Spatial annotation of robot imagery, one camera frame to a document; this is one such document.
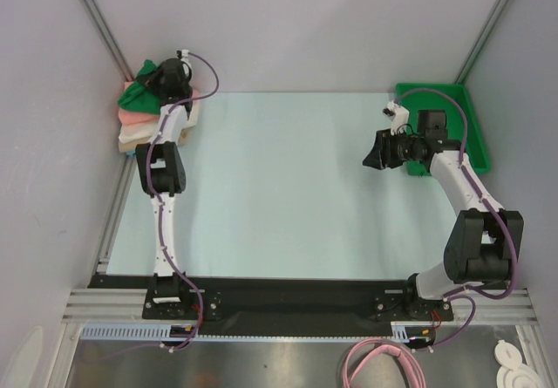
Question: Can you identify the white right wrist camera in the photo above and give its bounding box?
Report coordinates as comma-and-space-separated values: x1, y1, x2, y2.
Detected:
382, 100, 409, 135

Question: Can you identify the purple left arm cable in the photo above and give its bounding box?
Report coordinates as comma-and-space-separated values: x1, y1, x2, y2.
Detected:
146, 53, 221, 354

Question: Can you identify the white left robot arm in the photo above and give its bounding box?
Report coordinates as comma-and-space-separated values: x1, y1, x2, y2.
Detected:
136, 94, 382, 322

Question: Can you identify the white slotted cable duct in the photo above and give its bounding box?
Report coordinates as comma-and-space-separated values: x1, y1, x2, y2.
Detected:
80, 323, 434, 344

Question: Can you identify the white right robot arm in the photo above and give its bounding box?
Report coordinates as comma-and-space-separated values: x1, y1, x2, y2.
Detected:
363, 102, 524, 319

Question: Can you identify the white folded t shirt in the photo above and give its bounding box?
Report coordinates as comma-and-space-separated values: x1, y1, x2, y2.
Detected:
119, 101, 201, 144

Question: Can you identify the green t shirt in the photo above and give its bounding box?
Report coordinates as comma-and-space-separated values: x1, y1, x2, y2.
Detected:
118, 59, 160, 115

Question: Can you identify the green plastic tray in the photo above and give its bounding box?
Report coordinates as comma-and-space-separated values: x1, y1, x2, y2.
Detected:
395, 83, 492, 175

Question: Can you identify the pink coiled cable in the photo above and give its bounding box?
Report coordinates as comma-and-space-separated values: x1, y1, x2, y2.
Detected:
342, 337, 427, 388

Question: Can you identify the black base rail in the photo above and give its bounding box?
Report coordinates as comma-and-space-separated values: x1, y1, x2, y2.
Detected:
89, 274, 453, 336

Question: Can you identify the white plastic disc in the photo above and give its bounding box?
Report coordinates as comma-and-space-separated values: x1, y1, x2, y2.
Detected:
493, 340, 523, 370

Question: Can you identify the right aluminium frame post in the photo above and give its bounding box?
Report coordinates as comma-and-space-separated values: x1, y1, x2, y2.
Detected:
453, 0, 513, 85

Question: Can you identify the aluminium extrusion rail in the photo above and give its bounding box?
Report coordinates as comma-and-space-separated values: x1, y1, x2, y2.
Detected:
62, 289, 538, 325

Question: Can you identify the left aluminium frame post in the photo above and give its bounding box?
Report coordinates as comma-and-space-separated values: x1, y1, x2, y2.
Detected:
79, 0, 133, 81

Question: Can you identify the aluminium frame post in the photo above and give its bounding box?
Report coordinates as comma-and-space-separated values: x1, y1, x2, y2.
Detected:
79, 0, 133, 81
453, 0, 513, 85

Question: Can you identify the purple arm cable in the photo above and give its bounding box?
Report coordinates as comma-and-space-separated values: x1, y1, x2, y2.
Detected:
394, 87, 522, 350
146, 53, 221, 354

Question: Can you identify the white plastic ring part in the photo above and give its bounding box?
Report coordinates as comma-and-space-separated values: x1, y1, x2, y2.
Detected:
496, 364, 544, 388

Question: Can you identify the pink folded t shirt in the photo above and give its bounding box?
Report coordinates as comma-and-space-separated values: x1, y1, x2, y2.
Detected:
118, 101, 200, 126

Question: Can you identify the tan folded t shirt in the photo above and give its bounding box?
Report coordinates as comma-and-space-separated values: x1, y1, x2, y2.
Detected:
118, 129, 189, 154

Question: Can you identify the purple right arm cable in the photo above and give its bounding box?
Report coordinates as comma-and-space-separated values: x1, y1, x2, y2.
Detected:
394, 87, 522, 350

